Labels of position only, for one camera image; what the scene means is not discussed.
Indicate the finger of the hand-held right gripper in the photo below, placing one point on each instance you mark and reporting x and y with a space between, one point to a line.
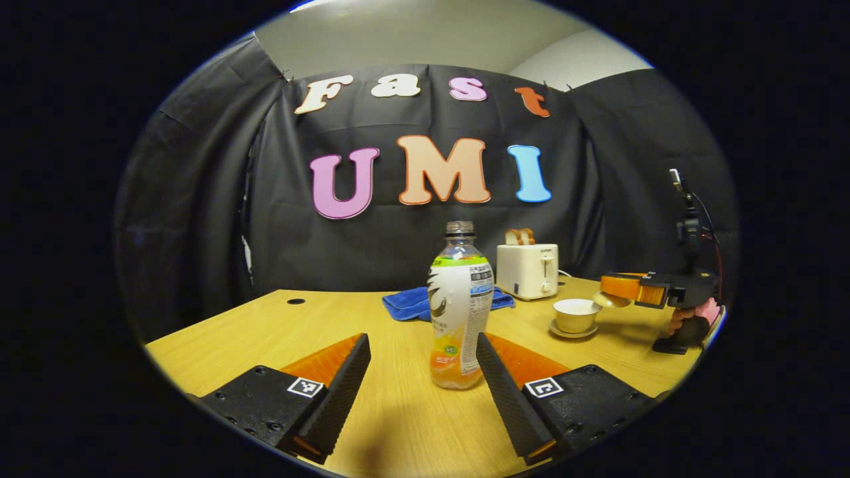
654 295
624 287

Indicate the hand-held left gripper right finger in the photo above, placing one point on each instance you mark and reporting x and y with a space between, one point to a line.
508 398

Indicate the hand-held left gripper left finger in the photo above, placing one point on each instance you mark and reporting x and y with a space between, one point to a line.
339 398

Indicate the white teacup lid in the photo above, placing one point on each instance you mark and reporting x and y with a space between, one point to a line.
611 300

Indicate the white ceramic teacup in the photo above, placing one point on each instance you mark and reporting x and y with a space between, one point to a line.
576 315

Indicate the clear plastic water bottle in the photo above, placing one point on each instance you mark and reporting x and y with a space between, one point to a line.
460 312

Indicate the white ceramic saucer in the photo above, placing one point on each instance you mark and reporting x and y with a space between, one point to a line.
572 334

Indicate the white toaster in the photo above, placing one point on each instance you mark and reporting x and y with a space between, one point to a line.
526 271

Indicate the toast slice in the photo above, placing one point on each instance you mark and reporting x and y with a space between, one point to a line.
528 237
512 238

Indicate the blue towel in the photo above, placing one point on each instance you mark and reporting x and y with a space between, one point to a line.
408 304

